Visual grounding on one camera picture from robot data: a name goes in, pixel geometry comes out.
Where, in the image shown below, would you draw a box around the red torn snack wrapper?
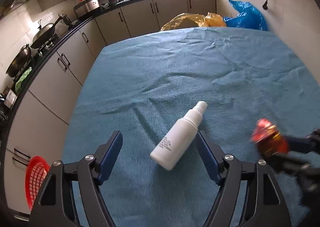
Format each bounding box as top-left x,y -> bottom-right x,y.
251,118 -> 290,157

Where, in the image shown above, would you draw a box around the white spray bottle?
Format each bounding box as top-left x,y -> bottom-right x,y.
150,101 -> 208,171

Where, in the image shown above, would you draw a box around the lower kitchen cabinets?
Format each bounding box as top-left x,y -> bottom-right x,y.
2,0 -> 217,215

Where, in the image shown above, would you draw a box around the red plastic basket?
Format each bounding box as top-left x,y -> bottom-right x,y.
24,156 -> 50,211

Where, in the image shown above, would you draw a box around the green cloth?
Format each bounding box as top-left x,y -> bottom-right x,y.
15,67 -> 33,94

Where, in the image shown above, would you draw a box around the blue table cloth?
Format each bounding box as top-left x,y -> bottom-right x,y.
62,27 -> 319,226

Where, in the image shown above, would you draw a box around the black frying pan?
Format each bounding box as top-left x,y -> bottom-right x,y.
6,44 -> 31,78

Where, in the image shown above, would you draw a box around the blue plastic bag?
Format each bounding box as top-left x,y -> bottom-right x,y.
223,0 -> 268,31

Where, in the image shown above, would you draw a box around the black wok with lid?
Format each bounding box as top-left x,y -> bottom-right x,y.
31,15 -> 64,49

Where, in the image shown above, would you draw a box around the yellow plastic bag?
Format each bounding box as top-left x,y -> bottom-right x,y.
161,12 -> 227,31

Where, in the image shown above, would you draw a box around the silver rice cooker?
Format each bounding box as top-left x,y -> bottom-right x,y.
73,0 -> 100,19

